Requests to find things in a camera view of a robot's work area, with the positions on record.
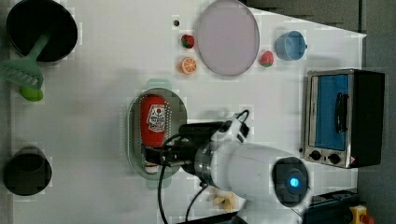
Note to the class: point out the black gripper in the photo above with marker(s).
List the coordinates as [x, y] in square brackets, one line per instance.
[181, 148]

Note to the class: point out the red plush ketchup bottle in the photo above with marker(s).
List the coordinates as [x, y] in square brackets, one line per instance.
[152, 120]

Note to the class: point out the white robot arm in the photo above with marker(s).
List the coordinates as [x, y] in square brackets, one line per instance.
[274, 184]

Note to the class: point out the toy peeled banana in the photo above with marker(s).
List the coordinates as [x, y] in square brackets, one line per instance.
[224, 199]

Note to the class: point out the toy orange slice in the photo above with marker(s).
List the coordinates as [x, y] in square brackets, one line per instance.
[187, 66]

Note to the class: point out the toy strawberry dark red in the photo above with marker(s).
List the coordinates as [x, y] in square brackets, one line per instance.
[187, 41]

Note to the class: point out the small black cup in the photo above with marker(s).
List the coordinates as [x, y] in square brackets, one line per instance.
[28, 172]

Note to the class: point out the lime green toy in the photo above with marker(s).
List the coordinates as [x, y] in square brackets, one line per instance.
[31, 95]

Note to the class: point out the grey round plate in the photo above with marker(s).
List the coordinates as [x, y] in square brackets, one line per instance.
[228, 37]

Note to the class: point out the toy strawberry pink red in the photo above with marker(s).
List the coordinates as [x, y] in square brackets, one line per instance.
[267, 59]

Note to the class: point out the blue cup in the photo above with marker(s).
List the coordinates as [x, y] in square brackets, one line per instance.
[291, 46]

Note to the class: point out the large black pot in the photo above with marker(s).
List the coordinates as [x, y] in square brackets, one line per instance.
[29, 19]

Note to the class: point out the silver black toaster oven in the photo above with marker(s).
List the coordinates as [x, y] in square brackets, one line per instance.
[344, 115]

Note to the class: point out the yellow red clamp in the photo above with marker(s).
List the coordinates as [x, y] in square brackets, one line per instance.
[360, 215]

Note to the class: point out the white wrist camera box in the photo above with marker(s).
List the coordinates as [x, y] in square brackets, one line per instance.
[234, 129]

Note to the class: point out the blue metal frame rail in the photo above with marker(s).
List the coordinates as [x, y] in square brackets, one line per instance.
[329, 208]

